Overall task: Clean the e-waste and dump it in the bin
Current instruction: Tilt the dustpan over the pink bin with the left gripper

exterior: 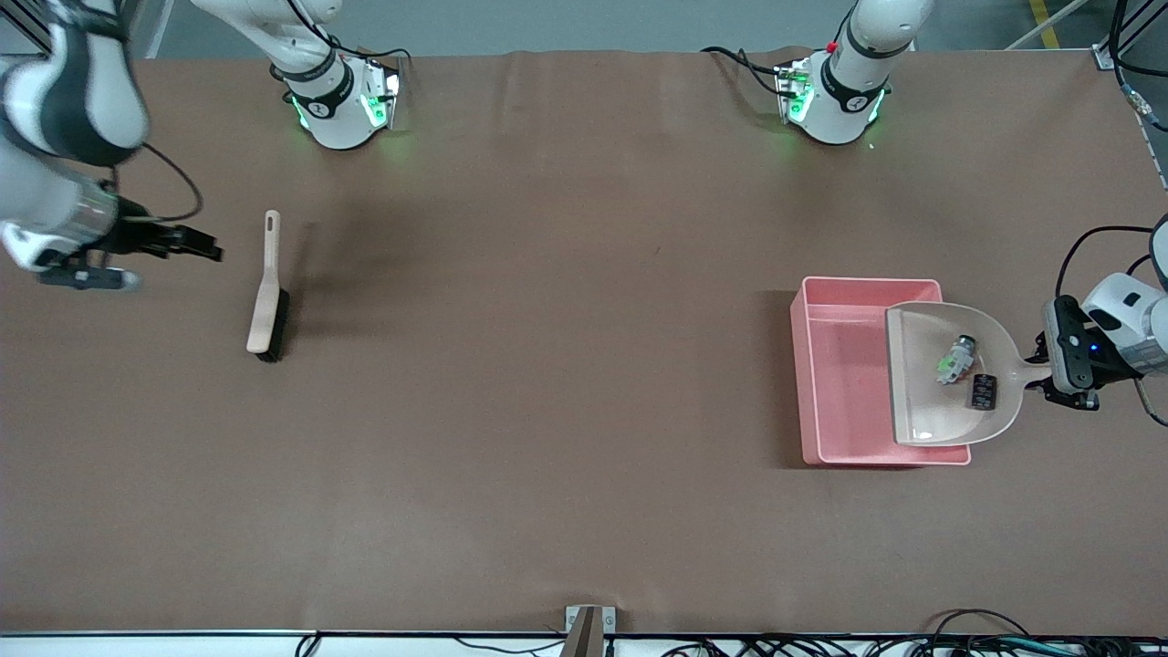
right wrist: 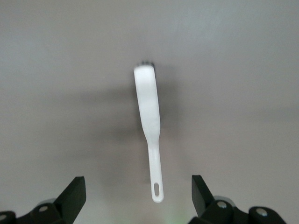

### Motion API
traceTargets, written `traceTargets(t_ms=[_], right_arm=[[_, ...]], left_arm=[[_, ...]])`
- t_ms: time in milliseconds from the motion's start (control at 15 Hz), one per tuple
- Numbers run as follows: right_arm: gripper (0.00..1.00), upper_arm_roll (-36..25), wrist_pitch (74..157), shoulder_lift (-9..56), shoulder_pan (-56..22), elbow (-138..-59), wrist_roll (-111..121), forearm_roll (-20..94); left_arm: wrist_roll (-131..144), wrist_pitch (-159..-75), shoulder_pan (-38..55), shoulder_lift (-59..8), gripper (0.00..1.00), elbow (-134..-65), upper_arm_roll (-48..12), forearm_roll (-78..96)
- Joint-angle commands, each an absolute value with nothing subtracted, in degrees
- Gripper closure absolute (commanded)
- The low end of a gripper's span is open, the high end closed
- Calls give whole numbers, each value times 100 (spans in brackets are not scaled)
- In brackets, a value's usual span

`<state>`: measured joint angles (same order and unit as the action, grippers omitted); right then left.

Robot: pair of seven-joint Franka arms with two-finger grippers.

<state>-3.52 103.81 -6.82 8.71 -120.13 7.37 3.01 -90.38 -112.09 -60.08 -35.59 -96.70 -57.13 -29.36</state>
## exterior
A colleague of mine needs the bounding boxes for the white orange electronic connector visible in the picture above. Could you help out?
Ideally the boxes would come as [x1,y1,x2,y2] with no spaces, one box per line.
[937,335,977,384]

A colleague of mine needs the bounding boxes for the beige brush with black bristles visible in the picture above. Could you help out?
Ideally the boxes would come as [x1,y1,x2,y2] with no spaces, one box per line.
[246,210,291,363]

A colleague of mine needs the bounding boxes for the beige plastic dustpan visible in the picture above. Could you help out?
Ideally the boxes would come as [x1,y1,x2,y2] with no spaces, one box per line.
[885,301,1050,448]

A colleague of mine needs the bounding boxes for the pink plastic bin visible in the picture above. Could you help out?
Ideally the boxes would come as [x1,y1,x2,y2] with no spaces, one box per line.
[789,276,973,468]

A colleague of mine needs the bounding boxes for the brown table cover mat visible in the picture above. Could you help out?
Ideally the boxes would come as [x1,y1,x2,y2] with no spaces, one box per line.
[0,46,1168,637]

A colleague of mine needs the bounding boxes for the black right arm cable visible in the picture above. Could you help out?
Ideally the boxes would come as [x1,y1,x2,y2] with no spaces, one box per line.
[119,141,203,224]

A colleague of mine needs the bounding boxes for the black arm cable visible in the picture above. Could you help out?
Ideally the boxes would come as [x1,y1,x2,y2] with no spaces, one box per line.
[119,141,203,224]
[1057,0,1168,430]

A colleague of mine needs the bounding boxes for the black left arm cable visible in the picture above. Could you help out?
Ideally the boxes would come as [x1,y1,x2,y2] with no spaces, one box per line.
[1057,0,1168,430]

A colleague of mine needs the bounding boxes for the black looped cable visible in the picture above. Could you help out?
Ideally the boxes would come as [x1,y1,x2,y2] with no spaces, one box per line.
[926,608,1032,641]

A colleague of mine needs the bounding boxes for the tangled black cable bundle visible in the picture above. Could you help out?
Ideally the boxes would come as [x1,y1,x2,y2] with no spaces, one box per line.
[657,634,1168,657]

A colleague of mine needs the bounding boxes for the black left base cable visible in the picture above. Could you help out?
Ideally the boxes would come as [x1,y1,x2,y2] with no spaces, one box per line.
[701,46,786,97]

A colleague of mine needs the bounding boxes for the grey table edge bracket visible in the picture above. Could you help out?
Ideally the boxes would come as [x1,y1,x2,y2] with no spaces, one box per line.
[564,605,618,657]

